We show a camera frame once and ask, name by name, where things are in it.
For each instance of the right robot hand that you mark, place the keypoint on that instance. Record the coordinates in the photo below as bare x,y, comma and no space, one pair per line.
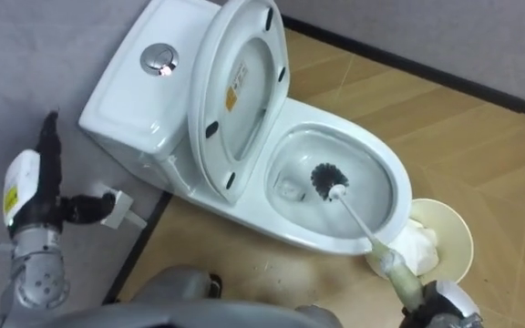
445,305

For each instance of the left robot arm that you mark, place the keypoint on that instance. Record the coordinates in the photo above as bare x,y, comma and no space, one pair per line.
34,273

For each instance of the white toilet brush black bristles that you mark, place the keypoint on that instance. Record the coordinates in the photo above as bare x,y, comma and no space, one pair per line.
363,228

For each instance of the white toilet seat lid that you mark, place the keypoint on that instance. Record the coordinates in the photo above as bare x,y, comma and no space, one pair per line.
226,150

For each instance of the white ceramic toilet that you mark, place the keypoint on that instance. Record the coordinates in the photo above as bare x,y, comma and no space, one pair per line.
144,91

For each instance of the robot legs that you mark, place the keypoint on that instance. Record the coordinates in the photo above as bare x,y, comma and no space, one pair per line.
189,284

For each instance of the robot body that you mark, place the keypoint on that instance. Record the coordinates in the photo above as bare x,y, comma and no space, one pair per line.
185,314

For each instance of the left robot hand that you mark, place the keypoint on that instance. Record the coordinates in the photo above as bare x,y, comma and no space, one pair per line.
39,182

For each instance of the white crumpled paper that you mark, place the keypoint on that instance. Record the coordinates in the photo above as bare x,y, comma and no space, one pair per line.
417,250

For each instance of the cream round brush holder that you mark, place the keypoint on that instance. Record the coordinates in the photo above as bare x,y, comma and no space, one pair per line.
454,241

